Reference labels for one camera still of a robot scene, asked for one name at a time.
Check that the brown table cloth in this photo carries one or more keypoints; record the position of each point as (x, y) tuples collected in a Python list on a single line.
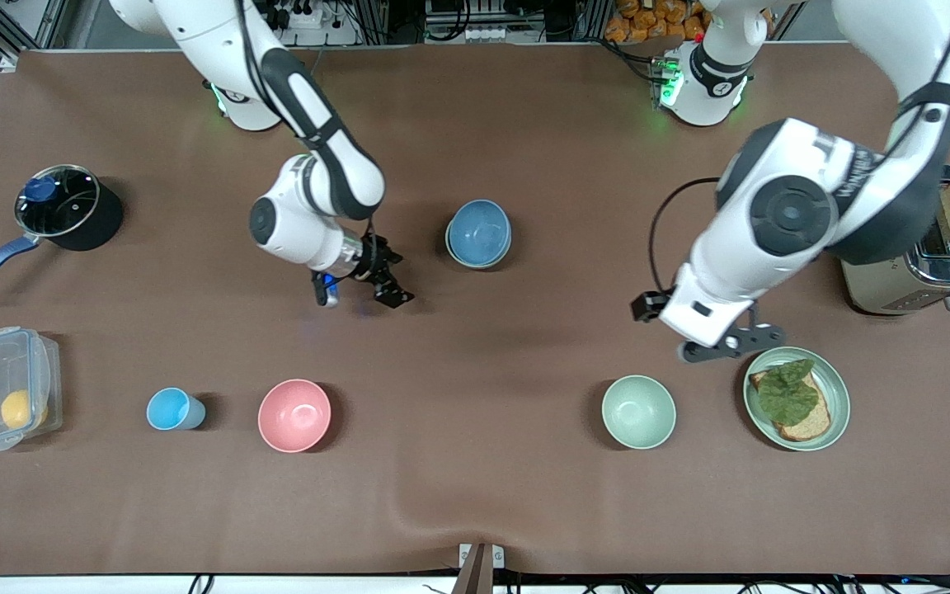
[(475, 371)]

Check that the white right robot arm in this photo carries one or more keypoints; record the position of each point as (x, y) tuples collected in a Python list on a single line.
[(326, 165)]

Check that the white power strip with plugs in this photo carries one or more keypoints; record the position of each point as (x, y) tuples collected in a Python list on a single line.
[(302, 18)]

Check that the blue bowl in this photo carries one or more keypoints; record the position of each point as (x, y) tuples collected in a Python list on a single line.
[(479, 231)]

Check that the green lettuce leaf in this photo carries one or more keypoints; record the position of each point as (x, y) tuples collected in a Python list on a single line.
[(788, 396)]

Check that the pink bowl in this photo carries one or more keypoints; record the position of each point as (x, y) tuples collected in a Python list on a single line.
[(294, 416)]

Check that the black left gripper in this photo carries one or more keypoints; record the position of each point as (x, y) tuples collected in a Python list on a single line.
[(648, 305)]

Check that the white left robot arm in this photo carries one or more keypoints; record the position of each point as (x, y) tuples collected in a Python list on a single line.
[(788, 214)]

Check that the small white power strip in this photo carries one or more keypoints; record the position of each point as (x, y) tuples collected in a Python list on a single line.
[(485, 34)]

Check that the brown bread slice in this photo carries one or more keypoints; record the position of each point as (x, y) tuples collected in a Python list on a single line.
[(810, 427)]

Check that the light blue cup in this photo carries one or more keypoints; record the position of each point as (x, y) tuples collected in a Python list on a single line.
[(168, 409)]

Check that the glass lid with blue knob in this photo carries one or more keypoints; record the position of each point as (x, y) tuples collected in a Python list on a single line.
[(63, 206)]

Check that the bag of orange snacks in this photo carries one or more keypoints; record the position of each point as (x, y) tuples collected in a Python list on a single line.
[(656, 21)]

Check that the metal table clamp bracket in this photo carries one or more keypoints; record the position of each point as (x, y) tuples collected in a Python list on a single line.
[(479, 565)]

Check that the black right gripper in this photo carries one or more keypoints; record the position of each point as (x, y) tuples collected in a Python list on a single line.
[(373, 258)]

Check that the silver toaster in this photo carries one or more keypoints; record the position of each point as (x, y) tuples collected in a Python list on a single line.
[(920, 285)]

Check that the metal corner bracket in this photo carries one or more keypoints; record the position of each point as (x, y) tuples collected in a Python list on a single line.
[(7, 63)]

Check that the pale green plate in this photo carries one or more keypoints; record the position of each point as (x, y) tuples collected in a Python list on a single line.
[(839, 388)]

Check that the yellow lemon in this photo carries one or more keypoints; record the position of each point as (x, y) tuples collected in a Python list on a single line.
[(17, 408)]

